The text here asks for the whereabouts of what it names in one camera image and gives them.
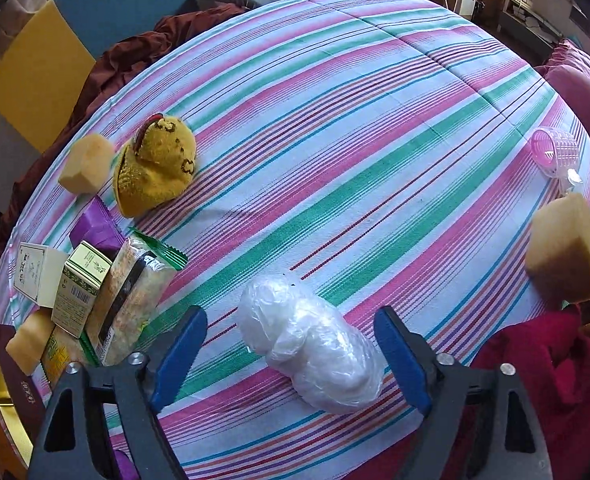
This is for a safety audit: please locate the small purple object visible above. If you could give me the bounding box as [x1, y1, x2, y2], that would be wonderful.
[109, 450, 142, 480]

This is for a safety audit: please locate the yellow green snack packet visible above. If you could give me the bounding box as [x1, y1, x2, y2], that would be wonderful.
[40, 327, 101, 388]

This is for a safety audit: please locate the tan sponge block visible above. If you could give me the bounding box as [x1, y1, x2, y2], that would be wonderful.
[525, 192, 590, 305]
[58, 133, 116, 195]
[5, 308, 56, 376]

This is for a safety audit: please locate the green cracker packet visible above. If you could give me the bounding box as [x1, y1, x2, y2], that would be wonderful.
[82, 230, 188, 367]

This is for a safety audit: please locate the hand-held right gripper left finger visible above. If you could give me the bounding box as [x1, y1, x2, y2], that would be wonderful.
[28, 305, 209, 480]

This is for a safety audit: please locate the dark maroon cloth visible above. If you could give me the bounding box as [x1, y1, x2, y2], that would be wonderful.
[0, 2, 246, 261]

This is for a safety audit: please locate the maroon gift box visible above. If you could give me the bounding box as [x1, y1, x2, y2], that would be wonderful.
[0, 322, 48, 461]

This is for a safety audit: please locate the purple snack packet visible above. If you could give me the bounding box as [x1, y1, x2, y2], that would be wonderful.
[69, 195, 125, 253]

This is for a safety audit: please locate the blue and yellow armchair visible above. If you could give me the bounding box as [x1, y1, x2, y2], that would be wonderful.
[0, 0, 286, 211]

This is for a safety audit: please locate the striped bed blanket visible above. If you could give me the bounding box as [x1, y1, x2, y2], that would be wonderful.
[0, 0, 590, 480]

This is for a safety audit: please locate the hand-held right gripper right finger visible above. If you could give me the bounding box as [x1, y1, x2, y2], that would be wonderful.
[373, 306, 553, 480]

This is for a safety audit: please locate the yellow knit cap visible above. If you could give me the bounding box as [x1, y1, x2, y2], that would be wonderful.
[112, 113, 198, 219]

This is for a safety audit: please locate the green and white carton box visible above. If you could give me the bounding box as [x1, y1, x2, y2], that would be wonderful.
[50, 240, 115, 338]

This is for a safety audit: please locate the pink pillow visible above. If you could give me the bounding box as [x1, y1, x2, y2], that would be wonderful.
[535, 39, 590, 211]

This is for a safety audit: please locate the white plastic bag bundle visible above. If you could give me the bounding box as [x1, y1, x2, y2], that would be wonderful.
[236, 271, 387, 415]

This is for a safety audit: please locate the plain white carton box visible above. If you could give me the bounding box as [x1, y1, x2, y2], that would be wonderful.
[12, 241, 71, 309]

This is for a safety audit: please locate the grey low shelf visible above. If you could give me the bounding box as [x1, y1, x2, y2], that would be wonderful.
[499, 0, 568, 58]

